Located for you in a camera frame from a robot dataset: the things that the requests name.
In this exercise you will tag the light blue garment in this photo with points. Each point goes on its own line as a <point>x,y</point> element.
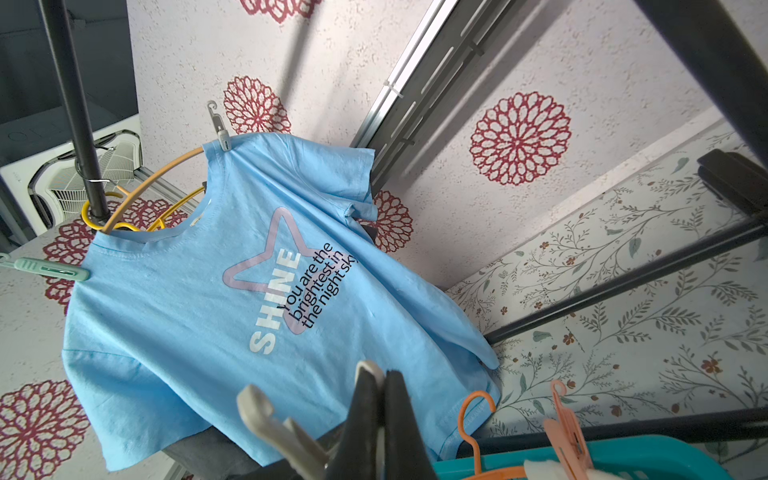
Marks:
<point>271,282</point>

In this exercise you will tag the mint green clothespin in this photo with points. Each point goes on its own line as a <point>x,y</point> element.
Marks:
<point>45,268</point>

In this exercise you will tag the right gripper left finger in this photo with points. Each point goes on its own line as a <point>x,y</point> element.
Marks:
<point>356,455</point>

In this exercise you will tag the white ceiling air vent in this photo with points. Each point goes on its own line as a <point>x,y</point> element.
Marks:
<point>48,187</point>

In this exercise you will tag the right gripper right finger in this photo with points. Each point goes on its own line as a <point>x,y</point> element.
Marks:
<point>405,455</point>

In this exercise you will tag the wooden hanger metal hook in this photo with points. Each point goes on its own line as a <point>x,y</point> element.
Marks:
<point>115,219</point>

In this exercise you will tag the grey clothespin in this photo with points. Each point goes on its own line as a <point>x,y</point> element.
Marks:
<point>222,133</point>

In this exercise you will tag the teal laundry basket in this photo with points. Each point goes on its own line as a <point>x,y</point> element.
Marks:
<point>641,457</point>

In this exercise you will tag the white clothespin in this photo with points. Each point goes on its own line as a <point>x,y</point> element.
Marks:
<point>303,453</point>

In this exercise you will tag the yellow plastic hanger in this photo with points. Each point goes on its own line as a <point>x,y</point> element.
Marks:
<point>154,211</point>

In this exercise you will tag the dark grey t-shirt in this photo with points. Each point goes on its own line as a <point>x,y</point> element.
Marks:
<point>211,455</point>

